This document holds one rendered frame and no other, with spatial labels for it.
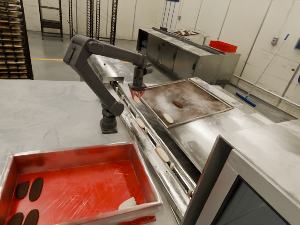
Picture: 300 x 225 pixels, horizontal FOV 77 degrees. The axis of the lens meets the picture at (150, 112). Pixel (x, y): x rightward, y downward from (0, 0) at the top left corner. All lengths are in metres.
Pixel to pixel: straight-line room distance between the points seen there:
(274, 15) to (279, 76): 1.24
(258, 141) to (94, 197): 0.60
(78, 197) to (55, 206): 0.08
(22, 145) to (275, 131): 0.96
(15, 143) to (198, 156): 0.84
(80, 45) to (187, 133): 0.67
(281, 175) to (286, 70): 4.42
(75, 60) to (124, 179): 0.51
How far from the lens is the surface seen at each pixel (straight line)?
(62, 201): 0.79
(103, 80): 1.57
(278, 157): 0.34
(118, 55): 0.93
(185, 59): 4.10
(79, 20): 8.09
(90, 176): 0.85
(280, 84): 4.73
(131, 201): 0.77
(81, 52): 0.78
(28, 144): 1.04
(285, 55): 4.74
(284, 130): 0.43
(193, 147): 0.97
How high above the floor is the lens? 1.46
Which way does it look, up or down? 29 degrees down
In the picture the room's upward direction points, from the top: 11 degrees clockwise
